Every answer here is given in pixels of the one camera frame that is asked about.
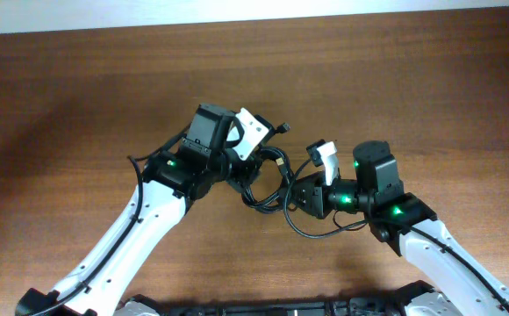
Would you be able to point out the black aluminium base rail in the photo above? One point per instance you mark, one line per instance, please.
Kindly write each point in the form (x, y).
(272, 307)

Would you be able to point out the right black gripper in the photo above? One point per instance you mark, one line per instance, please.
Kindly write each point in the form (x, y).
(314, 190)

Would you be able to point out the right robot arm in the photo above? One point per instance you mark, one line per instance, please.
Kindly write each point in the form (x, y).
(459, 285)

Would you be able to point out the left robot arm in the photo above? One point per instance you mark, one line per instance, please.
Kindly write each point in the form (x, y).
(214, 147)

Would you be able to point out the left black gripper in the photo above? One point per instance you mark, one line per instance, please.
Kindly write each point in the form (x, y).
(239, 178)

